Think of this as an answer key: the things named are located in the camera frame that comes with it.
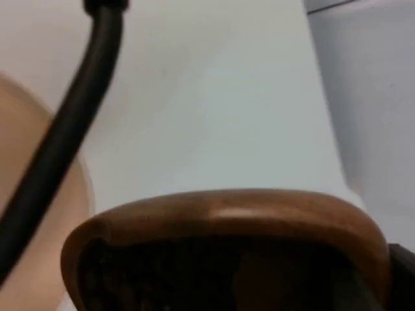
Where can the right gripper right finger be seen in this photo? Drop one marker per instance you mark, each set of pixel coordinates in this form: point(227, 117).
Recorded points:
point(403, 278)

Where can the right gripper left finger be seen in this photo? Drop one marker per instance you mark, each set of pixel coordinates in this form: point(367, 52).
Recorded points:
point(291, 288)

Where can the dark wooden cup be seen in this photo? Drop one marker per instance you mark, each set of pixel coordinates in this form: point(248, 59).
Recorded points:
point(246, 210)

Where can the pale wooden bowl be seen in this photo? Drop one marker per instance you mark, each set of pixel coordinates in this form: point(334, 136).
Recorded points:
point(22, 181)

